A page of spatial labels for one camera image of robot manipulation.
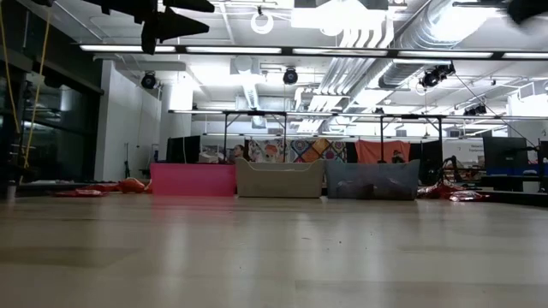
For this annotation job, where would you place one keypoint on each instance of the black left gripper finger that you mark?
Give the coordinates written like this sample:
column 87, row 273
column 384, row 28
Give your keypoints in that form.
column 192, row 5
column 175, row 25

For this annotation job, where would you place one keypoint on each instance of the red Skittles packet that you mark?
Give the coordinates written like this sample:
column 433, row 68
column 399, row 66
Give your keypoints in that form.
column 103, row 187
column 132, row 185
column 436, row 191
column 467, row 196
column 81, row 193

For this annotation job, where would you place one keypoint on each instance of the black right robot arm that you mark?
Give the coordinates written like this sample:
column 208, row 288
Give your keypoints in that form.
column 528, row 8

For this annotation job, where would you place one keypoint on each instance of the black beam with light strips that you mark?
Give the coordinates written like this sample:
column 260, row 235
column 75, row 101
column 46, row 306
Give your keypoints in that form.
column 180, row 49

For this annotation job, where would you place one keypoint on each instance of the black hanging spotlight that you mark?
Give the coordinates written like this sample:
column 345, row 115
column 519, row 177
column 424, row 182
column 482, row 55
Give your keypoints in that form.
column 290, row 76
column 148, row 80

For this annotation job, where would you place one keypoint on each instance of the black monitor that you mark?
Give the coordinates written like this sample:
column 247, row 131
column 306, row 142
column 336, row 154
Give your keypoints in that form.
column 183, row 149
column 505, row 156

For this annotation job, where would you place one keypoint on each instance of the person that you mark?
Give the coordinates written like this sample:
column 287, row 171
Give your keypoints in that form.
column 398, row 157
column 240, row 152

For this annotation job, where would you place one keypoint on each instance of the red plastic bin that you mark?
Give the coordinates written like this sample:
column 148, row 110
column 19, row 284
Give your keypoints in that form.
column 192, row 179

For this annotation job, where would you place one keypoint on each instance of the colourful patchwork quilt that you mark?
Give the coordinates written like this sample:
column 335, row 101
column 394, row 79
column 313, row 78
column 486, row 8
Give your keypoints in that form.
column 295, row 149

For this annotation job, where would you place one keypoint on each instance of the white plastic bin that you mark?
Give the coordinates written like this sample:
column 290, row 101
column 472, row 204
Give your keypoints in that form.
column 278, row 181

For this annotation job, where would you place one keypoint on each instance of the orange cloth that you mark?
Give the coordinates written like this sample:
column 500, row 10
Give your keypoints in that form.
column 383, row 152

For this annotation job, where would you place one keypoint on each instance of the dark grey translucent bin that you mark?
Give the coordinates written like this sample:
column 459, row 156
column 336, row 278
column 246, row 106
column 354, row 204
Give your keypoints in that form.
column 372, row 177

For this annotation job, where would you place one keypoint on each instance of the black aluminium table frame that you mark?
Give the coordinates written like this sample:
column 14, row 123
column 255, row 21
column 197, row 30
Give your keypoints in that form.
column 514, row 199

